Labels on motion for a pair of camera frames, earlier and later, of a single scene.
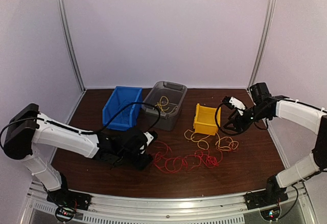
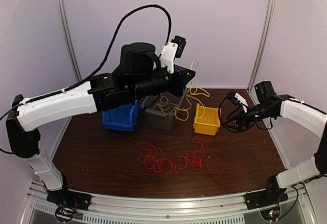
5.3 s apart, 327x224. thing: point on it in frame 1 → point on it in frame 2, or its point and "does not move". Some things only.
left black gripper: (141, 164) → (182, 79)
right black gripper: (236, 120) does not move
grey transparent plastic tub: (168, 97) does not move
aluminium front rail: (228, 208) does not move
